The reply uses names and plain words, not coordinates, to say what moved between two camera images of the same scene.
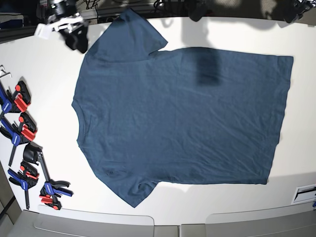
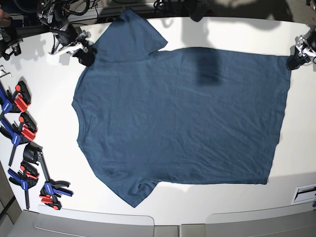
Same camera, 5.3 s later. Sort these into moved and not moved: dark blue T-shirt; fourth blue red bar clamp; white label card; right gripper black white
Moved: right gripper black white
Not moved: dark blue T-shirt; white label card; fourth blue red bar clamp
